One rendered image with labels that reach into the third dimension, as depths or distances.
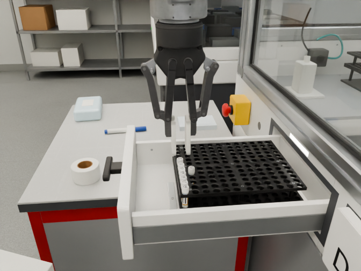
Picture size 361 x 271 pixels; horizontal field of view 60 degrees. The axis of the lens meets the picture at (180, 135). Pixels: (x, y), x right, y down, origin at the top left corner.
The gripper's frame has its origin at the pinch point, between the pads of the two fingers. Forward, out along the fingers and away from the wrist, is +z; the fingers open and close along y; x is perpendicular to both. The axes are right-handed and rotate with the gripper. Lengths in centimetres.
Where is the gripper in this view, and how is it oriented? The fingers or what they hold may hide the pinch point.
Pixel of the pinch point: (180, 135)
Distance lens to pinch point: 58.3
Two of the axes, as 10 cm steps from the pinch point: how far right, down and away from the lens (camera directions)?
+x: -1.0, -4.5, 8.9
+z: 0.1, 8.9, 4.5
